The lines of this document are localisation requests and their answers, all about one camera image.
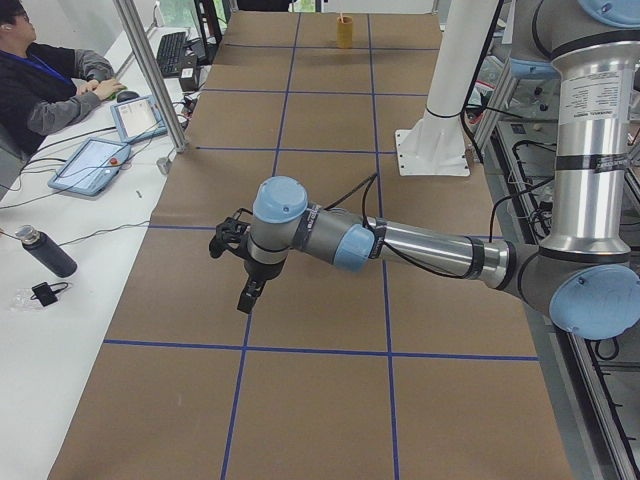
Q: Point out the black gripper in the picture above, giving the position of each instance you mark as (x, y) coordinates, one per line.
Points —
(260, 271)

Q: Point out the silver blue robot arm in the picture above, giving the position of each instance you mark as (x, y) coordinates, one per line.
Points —
(578, 275)

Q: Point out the yellow cup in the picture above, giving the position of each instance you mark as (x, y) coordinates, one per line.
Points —
(344, 32)

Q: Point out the blue teach pendant near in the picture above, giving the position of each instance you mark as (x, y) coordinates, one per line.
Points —
(91, 168)

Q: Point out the blue teach pendant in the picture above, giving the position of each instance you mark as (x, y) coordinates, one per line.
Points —
(138, 119)
(91, 168)

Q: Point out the blue teach pendant far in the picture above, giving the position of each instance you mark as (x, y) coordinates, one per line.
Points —
(138, 119)

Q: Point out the black water bottle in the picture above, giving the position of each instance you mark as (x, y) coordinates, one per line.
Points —
(46, 251)

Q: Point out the small black box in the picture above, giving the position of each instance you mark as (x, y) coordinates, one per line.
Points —
(189, 79)

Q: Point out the black computer mouse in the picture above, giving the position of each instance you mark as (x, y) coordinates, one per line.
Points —
(126, 95)

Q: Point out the black keyboard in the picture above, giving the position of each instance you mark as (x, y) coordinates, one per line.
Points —
(170, 53)

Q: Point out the seated person in black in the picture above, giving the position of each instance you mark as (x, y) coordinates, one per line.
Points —
(45, 89)

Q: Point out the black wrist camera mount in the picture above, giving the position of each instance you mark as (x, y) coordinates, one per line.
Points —
(231, 235)

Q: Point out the white camera post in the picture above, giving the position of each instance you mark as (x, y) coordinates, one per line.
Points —
(435, 145)

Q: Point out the aluminium frame post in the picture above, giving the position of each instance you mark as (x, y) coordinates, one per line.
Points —
(142, 51)

